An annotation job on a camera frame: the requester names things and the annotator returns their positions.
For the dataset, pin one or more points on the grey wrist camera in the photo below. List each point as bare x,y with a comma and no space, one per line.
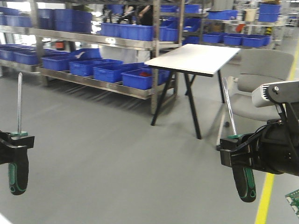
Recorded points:
276,93

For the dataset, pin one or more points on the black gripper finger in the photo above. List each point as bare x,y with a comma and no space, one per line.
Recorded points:
14,148
237,151

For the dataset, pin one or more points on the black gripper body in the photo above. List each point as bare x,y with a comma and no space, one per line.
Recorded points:
275,148

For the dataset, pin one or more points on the metal shelving rack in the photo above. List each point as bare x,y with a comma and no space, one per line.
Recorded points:
76,26

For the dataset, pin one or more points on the white table black legs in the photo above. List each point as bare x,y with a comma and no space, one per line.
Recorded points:
199,60

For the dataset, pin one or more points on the grey office chair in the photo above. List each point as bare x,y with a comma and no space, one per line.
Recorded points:
258,67

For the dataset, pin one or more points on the green circuit board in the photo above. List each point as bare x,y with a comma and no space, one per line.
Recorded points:
293,200

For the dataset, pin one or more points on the green black screwdriver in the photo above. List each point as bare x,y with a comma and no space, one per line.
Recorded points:
243,177
18,169

